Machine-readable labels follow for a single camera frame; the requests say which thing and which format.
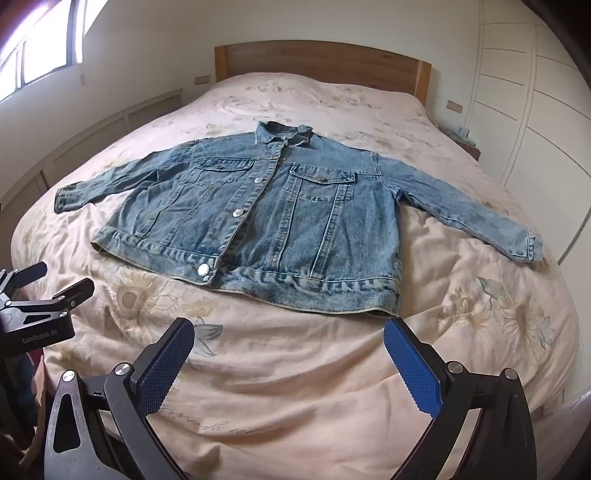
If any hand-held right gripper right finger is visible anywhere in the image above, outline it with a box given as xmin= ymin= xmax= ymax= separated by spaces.
xmin=383 ymin=316 xmax=539 ymax=480

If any window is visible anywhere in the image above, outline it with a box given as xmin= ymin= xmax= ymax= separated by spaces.
xmin=0 ymin=0 xmax=109 ymax=104

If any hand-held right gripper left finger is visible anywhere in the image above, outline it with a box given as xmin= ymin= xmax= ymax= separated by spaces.
xmin=44 ymin=316 xmax=195 ymax=480

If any white wardrobe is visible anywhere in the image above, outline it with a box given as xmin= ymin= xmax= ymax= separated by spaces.
xmin=462 ymin=0 xmax=591 ymax=266

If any blue denim jacket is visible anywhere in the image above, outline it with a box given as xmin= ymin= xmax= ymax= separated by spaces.
xmin=54 ymin=121 xmax=544 ymax=319

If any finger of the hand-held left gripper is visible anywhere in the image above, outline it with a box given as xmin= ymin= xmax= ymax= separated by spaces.
xmin=9 ymin=261 xmax=48 ymax=291
xmin=46 ymin=278 xmax=95 ymax=319

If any wooden headboard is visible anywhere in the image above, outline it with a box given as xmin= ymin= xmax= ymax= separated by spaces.
xmin=215 ymin=41 xmax=432 ymax=106

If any floral beige duvet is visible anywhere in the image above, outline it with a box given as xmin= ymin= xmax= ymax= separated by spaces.
xmin=9 ymin=71 xmax=583 ymax=480

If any wooden nightstand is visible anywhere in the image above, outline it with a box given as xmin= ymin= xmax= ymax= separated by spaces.
xmin=441 ymin=127 xmax=482 ymax=161

